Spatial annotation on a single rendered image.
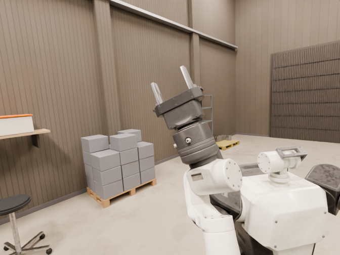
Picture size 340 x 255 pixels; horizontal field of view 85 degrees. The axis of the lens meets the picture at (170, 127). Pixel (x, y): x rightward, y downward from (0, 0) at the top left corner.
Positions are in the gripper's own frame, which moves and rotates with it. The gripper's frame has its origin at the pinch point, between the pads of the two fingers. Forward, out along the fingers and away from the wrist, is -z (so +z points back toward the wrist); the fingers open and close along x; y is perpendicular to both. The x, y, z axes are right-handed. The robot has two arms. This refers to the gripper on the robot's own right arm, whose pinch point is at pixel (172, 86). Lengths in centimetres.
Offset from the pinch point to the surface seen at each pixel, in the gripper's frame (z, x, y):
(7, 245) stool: 48, -285, -90
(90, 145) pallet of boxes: -44, -229, -206
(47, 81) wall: -168, -243, -175
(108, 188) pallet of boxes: 34, -222, -205
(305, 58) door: -110, 281, -726
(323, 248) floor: 174, 35, -205
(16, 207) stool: 10, -226, -79
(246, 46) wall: -271, 145, -797
